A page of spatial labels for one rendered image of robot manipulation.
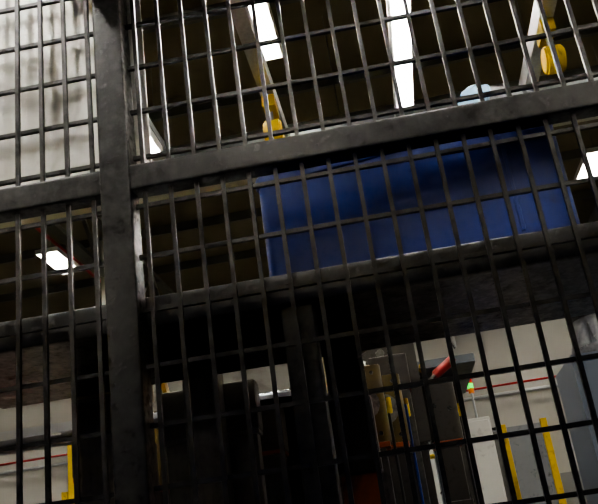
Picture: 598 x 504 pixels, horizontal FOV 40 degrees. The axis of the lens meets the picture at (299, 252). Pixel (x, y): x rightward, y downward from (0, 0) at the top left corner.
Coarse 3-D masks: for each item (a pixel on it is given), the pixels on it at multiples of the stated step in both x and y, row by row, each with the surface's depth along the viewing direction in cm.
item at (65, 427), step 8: (56, 424) 108; (64, 424) 108; (0, 432) 109; (8, 432) 109; (24, 432) 108; (32, 432) 108; (40, 432) 108; (56, 432) 108; (64, 432) 114; (0, 440) 108; (8, 440) 114; (24, 440) 115; (32, 440) 116; (40, 440) 117; (32, 448) 118; (40, 448) 117
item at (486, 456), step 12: (468, 384) 854; (468, 420) 820; (480, 420) 817; (480, 432) 813; (492, 432) 812; (480, 444) 809; (492, 444) 807; (480, 456) 805; (492, 456) 803; (432, 468) 808; (480, 468) 801; (492, 468) 799; (480, 480) 797; (492, 480) 796; (492, 492) 792; (504, 492) 791
